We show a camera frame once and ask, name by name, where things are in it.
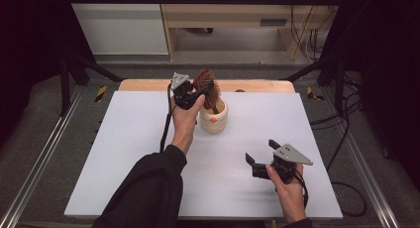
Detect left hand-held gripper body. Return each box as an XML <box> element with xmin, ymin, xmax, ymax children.
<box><xmin>169</xmin><ymin>71</ymin><xmax>203</xmax><ymax>111</ymax></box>

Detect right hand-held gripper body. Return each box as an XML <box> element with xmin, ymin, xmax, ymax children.
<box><xmin>269</xmin><ymin>143</ymin><xmax>314</xmax><ymax>185</ymax></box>

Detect brown hairbrush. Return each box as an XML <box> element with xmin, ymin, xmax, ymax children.
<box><xmin>192</xmin><ymin>68</ymin><xmax>222</xmax><ymax>115</ymax></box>

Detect cream ringed holder cup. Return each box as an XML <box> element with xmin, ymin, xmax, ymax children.
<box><xmin>198</xmin><ymin>98</ymin><xmax>230</xmax><ymax>135</ymax></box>

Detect person's left hand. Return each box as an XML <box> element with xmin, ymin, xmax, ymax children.
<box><xmin>169</xmin><ymin>94</ymin><xmax>206</xmax><ymax>157</ymax></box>

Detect person's right hand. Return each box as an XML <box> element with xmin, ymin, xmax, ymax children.
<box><xmin>265</xmin><ymin>163</ymin><xmax>308</xmax><ymax>224</ymax></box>

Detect white table mat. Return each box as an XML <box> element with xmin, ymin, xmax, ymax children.
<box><xmin>63</xmin><ymin>90</ymin><xmax>344</xmax><ymax>221</ymax></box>

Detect yellow black floor tape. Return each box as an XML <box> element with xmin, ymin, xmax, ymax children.
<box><xmin>306</xmin><ymin>86</ymin><xmax>325</xmax><ymax>102</ymax></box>
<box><xmin>94</xmin><ymin>85</ymin><xmax>108</xmax><ymax>103</ymax></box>

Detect light wooden office desk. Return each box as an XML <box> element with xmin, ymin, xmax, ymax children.
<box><xmin>157</xmin><ymin>0</ymin><xmax>341</xmax><ymax>61</ymax></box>

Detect black metal stand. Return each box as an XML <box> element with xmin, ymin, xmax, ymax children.
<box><xmin>58</xmin><ymin>53</ymin><xmax>125</xmax><ymax>117</ymax></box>
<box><xmin>280</xmin><ymin>54</ymin><xmax>348</xmax><ymax>117</ymax></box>

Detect black horizontal metal bar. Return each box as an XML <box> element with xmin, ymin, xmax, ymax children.
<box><xmin>67</xmin><ymin>0</ymin><xmax>345</xmax><ymax>6</ymax></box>

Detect black curtain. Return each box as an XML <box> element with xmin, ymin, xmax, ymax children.
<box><xmin>0</xmin><ymin>0</ymin><xmax>97</xmax><ymax>143</ymax></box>
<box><xmin>316</xmin><ymin>0</ymin><xmax>420</xmax><ymax>182</ymax></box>

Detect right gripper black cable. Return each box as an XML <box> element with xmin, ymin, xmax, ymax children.
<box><xmin>294</xmin><ymin>170</ymin><xmax>310</xmax><ymax>210</ymax></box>

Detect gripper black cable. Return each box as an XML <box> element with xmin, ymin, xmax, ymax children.
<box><xmin>159</xmin><ymin>82</ymin><xmax>174</xmax><ymax>154</ymax></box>
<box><xmin>294</xmin><ymin>170</ymin><xmax>310</xmax><ymax>210</ymax></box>

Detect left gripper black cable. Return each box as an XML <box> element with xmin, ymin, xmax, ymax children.
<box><xmin>159</xmin><ymin>82</ymin><xmax>174</xmax><ymax>154</ymax></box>

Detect black floor cables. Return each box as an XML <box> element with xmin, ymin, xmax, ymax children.
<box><xmin>310</xmin><ymin>72</ymin><xmax>368</xmax><ymax>219</ymax></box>

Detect aluminium floor rail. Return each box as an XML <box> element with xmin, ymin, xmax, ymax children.
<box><xmin>0</xmin><ymin>85</ymin><xmax>85</xmax><ymax>228</ymax></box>
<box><xmin>343</xmin><ymin>122</ymin><xmax>400</xmax><ymax>228</ymax></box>

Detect bundle of desk cables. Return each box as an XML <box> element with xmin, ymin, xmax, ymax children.
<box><xmin>288</xmin><ymin>0</ymin><xmax>331</xmax><ymax>62</ymax></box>

